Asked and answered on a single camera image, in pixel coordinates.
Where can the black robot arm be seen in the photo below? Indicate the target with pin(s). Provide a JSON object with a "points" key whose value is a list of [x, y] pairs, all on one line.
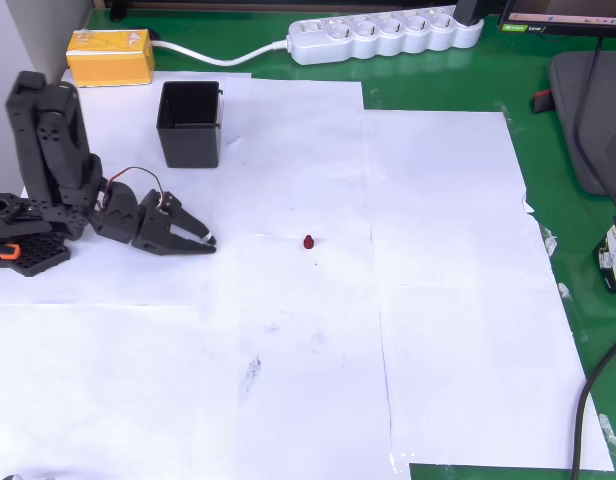
{"points": [[48, 135]]}

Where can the black square cup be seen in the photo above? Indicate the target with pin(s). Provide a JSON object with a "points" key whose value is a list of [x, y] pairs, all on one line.
{"points": [[190, 145]]}

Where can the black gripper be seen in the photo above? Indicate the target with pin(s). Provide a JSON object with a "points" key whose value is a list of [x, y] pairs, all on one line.
{"points": [[157, 229]]}

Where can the grey laptop sleeve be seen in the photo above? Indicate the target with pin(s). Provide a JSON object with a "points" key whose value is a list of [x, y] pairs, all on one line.
{"points": [[568, 110]]}

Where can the yellow cardboard box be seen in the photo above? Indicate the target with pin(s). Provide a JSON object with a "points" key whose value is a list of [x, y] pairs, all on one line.
{"points": [[110, 57]]}

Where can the small labelled device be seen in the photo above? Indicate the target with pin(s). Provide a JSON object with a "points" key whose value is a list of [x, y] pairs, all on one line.
{"points": [[613, 260]]}

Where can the white power strip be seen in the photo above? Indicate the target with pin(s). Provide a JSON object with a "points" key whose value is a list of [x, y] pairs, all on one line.
{"points": [[383, 35]]}

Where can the orange black clamp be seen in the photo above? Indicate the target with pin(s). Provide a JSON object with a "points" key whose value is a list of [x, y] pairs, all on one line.
{"points": [[9, 251]]}

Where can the small red object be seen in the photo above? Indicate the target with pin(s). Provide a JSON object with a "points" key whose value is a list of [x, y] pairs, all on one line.
{"points": [[308, 242]]}

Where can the green desk mat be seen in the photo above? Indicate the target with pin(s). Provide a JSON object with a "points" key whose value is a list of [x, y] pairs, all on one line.
{"points": [[438, 85]]}

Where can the red black tag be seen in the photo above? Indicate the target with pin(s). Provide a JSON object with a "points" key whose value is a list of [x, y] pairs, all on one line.
{"points": [[542, 102]]}

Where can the white paper sheet cover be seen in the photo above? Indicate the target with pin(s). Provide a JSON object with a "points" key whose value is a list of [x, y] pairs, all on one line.
{"points": [[288, 325]]}

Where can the black power plug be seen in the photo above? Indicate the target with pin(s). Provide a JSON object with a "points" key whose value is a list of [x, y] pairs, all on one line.
{"points": [[469, 11]]}

